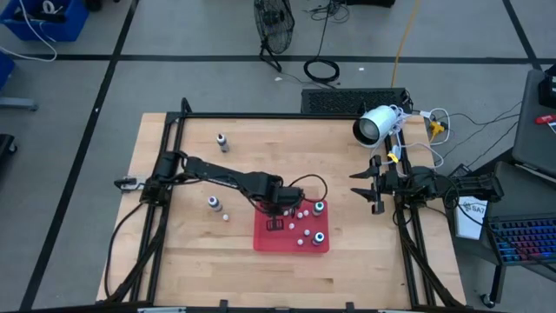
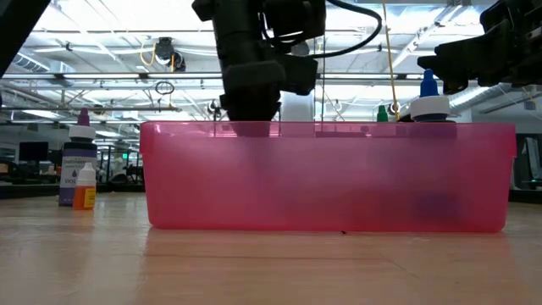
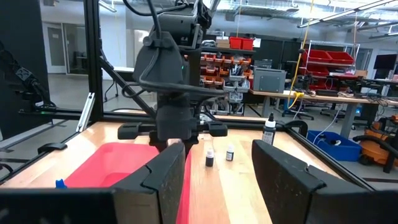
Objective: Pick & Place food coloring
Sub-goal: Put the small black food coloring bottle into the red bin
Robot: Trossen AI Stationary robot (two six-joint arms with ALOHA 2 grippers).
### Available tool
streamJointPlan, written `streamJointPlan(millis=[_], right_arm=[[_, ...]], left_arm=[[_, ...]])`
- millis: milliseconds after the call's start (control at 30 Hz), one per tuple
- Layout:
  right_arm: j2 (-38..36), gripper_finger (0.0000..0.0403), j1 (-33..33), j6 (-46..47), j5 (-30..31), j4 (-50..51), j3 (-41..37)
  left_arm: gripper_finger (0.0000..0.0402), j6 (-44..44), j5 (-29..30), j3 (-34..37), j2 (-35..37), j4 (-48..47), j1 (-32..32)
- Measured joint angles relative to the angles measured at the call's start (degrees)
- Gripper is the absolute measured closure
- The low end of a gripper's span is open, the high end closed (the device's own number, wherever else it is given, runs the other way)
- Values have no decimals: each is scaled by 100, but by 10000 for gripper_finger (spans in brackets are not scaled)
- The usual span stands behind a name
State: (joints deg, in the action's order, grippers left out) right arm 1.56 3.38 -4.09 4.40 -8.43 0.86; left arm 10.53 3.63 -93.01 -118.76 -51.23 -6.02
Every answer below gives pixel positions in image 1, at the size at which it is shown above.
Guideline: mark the black floor fan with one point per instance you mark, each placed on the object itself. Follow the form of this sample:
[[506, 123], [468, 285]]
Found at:
[[273, 24]]

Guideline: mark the RGB backlit keyboard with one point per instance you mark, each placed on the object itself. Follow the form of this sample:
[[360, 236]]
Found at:
[[521, 239]]

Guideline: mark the white printed paper sheet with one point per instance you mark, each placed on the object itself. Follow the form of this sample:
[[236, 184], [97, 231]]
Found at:
[[471, 217]]

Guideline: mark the blue plastic crate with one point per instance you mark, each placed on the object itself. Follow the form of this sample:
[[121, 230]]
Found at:
[[5, 69], [65, 30]]

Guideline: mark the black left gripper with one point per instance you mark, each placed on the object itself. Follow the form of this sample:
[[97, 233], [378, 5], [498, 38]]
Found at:
[[282, 200]]

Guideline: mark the pink translucent plastic bin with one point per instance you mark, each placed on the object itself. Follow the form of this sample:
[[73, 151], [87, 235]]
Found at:
[[269, 243]]

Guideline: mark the grey metal foot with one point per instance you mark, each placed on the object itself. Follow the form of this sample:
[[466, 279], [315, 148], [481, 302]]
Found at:
[[17, 103]]

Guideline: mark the large violet food coloring bottle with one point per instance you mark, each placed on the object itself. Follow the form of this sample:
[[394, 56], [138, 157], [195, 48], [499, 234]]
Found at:
[[214, 203]]

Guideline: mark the red tool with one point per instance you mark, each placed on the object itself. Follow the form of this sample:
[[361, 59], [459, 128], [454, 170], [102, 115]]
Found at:
[[545, 119]]

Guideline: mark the yellow power plug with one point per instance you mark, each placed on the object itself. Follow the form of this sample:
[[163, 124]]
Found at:
[[436, 128]]

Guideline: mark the dark grey side desk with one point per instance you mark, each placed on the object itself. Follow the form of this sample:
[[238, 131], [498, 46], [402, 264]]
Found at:
[[534, 143]]

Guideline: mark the black perforated computer tower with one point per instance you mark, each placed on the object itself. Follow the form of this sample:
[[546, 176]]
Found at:
[[347, 101]]

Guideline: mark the black equipment box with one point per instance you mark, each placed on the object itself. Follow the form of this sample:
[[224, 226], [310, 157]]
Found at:
[[548, 87]]

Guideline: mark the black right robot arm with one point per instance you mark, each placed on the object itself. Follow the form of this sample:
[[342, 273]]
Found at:
[[469, 187]]

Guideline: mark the large green food coloring bottle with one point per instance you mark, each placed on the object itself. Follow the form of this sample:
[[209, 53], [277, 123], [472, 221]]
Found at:
[[318, 208]]

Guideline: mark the large red food coloring bottle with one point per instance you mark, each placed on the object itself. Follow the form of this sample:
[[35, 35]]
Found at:
[[222, 142]]

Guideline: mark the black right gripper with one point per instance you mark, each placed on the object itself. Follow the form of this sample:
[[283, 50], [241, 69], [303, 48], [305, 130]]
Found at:
[[388, 182]]

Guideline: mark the dark grey rolling cart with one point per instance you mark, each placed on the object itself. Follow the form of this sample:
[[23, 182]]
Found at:
[[521, 191]]

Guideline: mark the black caster base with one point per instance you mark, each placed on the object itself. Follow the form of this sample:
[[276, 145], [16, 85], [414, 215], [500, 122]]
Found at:
[[5, 145]]

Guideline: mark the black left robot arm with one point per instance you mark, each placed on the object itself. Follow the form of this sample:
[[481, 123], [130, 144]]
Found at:
[[217, 171]]

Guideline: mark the black aluminium table frame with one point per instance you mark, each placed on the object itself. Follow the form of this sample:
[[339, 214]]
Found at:
[[260, 116]]

